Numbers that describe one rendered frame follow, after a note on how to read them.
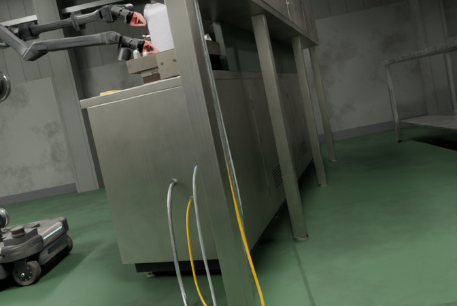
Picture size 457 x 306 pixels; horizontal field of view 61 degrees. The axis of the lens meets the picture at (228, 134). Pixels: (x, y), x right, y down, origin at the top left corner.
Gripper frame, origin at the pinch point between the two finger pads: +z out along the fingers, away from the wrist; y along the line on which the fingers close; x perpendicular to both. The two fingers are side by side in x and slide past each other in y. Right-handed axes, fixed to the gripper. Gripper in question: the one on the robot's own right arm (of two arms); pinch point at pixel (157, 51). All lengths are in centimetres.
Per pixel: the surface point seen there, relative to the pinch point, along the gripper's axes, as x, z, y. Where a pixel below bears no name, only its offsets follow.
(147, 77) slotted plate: -11.1, 8.4, 18.8
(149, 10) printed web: 17.7, -9.6, -0.4
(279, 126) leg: -18, 67, -13
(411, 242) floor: -47, 139, -3
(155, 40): 4.7, -2.3, 0.3
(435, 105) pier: 3, 189, -372
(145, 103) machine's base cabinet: -20.9, 14.3, 26.1
